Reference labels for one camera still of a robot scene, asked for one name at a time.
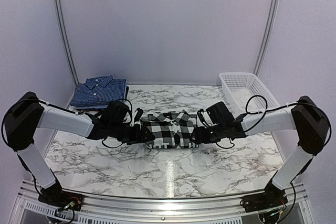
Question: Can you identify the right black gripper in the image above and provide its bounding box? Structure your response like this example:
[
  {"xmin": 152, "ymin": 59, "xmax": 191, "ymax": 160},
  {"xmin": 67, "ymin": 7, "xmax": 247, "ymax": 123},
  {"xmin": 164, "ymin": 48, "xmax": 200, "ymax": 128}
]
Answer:
[{"xmin": 189, "ymin": 123, "xmax": 226, "ymax": 145}]

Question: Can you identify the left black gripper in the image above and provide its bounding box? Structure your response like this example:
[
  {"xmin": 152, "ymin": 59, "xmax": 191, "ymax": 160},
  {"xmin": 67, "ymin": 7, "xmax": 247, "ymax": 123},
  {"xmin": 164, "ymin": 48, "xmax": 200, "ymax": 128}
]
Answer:
[{"xmin": 109, "ymin": 122, "xmax": 155, "ymax": 145}]

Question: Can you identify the black white plaid shirt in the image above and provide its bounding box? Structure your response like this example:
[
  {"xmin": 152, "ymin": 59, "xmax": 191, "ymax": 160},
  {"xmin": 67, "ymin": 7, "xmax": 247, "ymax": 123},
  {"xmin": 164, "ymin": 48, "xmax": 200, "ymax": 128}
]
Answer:
[{"xmin": 141, "ymin": 110, "xmax": 199, "ymax": 149}]

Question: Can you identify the blue checked shirt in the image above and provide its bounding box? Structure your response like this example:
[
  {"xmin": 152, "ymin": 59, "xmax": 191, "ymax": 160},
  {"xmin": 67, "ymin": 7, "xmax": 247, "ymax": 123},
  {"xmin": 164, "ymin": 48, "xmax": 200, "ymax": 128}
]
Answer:
[{"xmin": 70, "ymin": 76, "xmax": 128, "ymax": 108}]

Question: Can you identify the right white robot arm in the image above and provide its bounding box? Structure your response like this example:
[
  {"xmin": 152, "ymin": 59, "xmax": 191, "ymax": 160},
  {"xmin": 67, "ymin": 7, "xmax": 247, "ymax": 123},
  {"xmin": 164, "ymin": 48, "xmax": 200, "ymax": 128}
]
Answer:
[{"xmin": 191, "ymin": 96, "xmax": 332, "ymax": 207}]

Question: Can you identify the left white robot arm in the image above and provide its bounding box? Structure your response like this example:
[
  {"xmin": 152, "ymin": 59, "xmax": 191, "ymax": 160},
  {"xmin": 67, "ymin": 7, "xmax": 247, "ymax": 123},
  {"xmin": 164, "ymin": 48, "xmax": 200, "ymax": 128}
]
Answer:
[{"xmin": 1, "ymin": 92, "xmax": 144, "ymax": 206}]

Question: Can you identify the white plastic basket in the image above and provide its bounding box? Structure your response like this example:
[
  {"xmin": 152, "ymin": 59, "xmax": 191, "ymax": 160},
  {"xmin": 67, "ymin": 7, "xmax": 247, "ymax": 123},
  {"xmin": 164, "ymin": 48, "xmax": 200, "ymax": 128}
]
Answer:
[{"xmin": 219, "ymin": 72, "xmax": 279, "ymax": 114}]

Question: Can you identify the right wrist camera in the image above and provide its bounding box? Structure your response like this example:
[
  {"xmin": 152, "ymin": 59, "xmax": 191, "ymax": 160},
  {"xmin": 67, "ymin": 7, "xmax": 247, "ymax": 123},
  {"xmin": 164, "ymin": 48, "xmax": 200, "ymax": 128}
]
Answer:
[{"xmin": 206, "ymin": 101, "xmax": 234, "ymax": 127}]

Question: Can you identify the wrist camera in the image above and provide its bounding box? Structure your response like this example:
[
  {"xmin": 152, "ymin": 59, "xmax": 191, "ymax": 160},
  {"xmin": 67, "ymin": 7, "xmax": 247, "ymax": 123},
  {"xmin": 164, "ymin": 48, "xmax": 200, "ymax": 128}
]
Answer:
[
  {"xmin": 206, "ymin": 101, "xmax": 234, "ymax": 127},
  {"xmin": 100, "ymin": 101, "xmax": 132, "ymax": 127}
]

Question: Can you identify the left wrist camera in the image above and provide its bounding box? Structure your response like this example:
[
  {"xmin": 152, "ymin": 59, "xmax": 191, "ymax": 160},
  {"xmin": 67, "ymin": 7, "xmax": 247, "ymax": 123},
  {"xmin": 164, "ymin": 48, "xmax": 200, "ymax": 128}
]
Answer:
[{"xmin": 100, "ymin": 101, "xmax": 132, "ymax": 127}]

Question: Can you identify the right wall aluminium rail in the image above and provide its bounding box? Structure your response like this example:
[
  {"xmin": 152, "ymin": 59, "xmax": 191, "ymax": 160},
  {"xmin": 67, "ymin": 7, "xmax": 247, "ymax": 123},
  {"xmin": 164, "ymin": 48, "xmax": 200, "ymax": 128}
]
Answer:
[{"xmin": 253, "ymin": 0, "xmax": 279, "ymax": 76}]

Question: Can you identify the wall aluminium rail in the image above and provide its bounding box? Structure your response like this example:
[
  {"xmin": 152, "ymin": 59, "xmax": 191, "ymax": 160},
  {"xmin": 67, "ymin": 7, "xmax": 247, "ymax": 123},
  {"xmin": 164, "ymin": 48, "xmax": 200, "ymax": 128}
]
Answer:
[
  {"xmin": 253, "ymin": 0, "xmax": 279, "ymax": 76},
  {"xmin": 50, "ymin": 0, "xmax": 79, "ymax": 86}
]

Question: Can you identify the left wall aluminium rail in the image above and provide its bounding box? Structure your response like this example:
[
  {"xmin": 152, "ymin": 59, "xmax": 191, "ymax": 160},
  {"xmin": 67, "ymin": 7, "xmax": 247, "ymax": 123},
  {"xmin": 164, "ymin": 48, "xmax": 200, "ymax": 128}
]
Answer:
[{"xmin": 50, "ymin": 0, "xmax": 79, "ymax": 86}]

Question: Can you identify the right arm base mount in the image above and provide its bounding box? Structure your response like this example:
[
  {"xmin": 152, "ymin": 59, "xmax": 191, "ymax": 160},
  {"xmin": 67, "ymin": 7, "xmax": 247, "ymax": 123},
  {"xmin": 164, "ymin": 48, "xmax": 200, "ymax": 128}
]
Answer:
[{"xmin": 240, "ymin": 192, "xmax": 288, "ymax": 212}]

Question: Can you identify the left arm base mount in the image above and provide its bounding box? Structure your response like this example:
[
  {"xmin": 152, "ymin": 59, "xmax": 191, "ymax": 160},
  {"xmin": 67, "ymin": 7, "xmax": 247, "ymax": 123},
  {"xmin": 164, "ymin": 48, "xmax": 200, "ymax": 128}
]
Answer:
[{"xmin": 38, "ymin": 190, "xmax": 84, "ymax": 211}]

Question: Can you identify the front aluminium frame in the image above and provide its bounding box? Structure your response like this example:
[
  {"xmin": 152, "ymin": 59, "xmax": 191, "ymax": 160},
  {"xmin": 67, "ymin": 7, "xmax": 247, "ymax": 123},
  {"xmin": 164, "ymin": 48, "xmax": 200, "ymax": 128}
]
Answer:
[{"xmin": 9, "ymin": 180, "xmax": 317, "ymax": 223}]

